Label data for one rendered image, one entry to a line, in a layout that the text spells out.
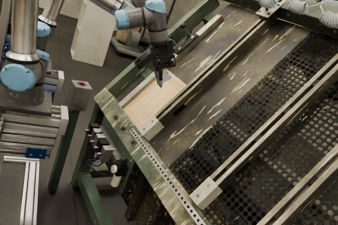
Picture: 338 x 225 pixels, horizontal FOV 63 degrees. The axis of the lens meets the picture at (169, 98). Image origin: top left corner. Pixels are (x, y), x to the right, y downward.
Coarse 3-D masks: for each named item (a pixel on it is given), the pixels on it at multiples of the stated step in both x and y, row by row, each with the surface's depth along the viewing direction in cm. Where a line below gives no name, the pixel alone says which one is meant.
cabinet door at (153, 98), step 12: (168, 72) 188; (156, 84) 186; (168, 84) 181; (180, 84) 175; (144, 96) 185; (156, 96) 180; (168, 96) 174; (132, 108) 183; (144, 108) 178; (156, 108) 173; (132, 120) 177; (144, 120) 172
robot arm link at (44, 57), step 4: (36, 52) 115; (40, 52) 118; (44, 52) 120; (40, 56) 114; (44, 56) 116; (48, 56) 119; (40, 60) 115; (44, 60) 117; (48, 60) 119; (44, 64) 117; (44, 68) 117; (44, 72) 119; (44, 76) 122; (40, 80) 120
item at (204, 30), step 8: (216, 24) 195; (200, 32) 194; (208, 32) 195; (200, 40) 194; (176, 56) 190; (152, 72) 192; (144, 80) 191; (152, 80) 190; (136, 88) 190; (144, 88) 189; (128, 96) 189; (120, 104) 188
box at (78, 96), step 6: (72, 84) 188; (84, 84) 192; (72, 90) 186; (78, 90) 185; (84, 90) 187; (90, 90) 189; (72, 96) 185; (78, 96) 187; (84, 96) 189; (90, 96) 192; (66, 102) 194; (72, 102) 187; (78, 102) 189; (84, 102) 192; (72, 108) 189; (78, 108) 191; (84, 108) 194
